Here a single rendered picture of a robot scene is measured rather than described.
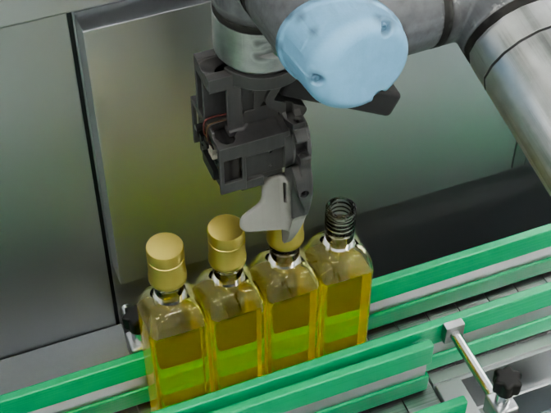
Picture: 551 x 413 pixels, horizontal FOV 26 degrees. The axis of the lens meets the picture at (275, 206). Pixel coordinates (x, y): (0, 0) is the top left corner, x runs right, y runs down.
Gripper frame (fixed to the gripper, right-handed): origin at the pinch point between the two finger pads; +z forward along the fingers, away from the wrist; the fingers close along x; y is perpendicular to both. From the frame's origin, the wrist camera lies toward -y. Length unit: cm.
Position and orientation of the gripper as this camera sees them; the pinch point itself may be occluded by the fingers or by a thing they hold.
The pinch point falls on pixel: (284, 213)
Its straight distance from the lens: 109.2
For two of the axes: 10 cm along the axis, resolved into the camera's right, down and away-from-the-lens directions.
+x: 3.7, 6.8, -6.3
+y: -9.3, 2.7, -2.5
